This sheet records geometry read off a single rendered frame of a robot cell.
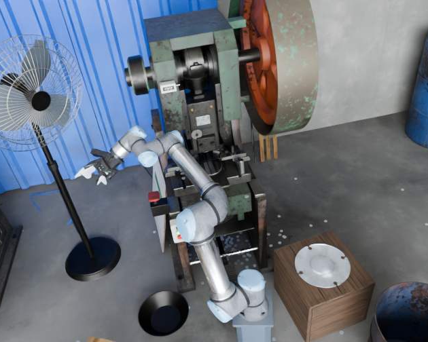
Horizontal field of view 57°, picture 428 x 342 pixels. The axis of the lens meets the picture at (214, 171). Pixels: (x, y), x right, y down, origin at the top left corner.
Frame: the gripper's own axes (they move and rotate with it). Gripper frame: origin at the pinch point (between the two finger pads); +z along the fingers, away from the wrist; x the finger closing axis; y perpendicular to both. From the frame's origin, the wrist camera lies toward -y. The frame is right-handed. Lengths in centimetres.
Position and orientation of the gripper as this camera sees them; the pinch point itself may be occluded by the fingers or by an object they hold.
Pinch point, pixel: (85, 180)
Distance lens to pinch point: 190.1
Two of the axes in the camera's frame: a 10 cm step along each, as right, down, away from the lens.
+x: 3.7, 2.4, 9.0
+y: 5.8, 6.9, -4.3
